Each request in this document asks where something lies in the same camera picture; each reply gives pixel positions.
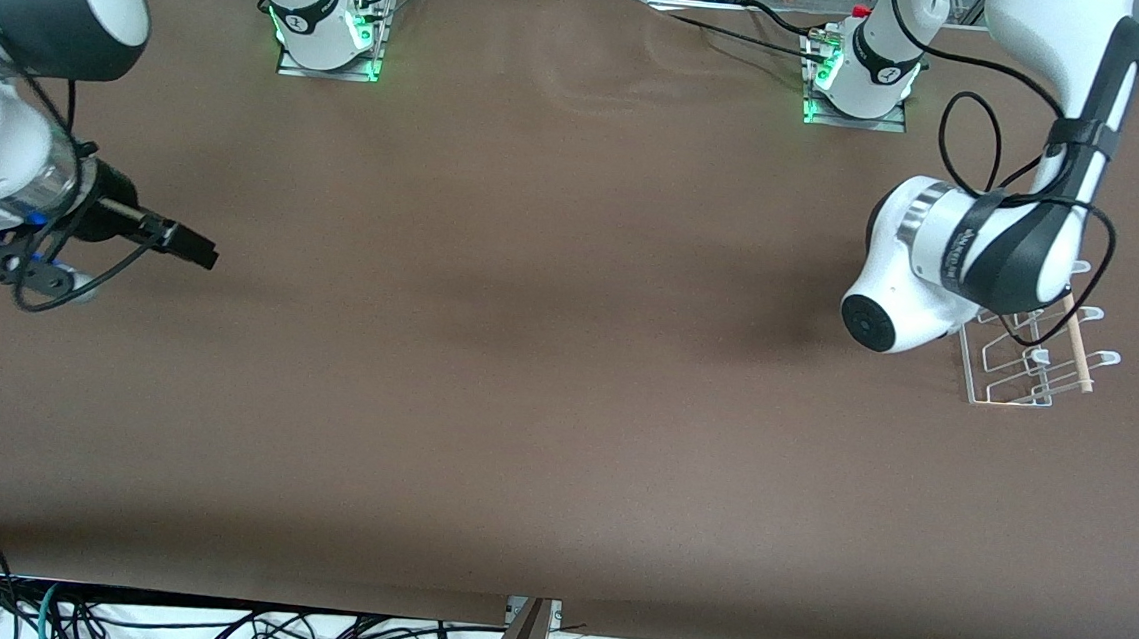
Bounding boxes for white wire cup rack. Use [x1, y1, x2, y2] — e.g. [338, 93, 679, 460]
[947, 248, 1129, 415]

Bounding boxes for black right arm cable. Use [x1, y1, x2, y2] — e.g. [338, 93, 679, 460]
[0, 70, 186, 324]

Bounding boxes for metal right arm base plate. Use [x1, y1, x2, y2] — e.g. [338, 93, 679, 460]
[274, 0, 394, 85]

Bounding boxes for tangled black cable bundle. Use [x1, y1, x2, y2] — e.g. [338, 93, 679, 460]
[56, 591, 471, 639]

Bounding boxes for black cable across table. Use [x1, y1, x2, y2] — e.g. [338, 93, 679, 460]
[627, 0, 835, 58]

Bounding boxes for teal cable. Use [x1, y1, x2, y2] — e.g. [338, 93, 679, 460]
[34, 580, 64, 639]

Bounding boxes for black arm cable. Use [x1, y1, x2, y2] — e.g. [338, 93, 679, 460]
[0, 70, 186, 324]
[889, 33, 1134, 351]

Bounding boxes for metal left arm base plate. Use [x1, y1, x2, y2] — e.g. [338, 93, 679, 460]
[797, 25, 917, 135]

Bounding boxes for wooden rack dowel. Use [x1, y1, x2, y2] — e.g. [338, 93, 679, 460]
[1056, 291, 1102, 395]

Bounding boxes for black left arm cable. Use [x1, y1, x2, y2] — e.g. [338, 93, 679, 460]
[889, 33, 1134, 351]

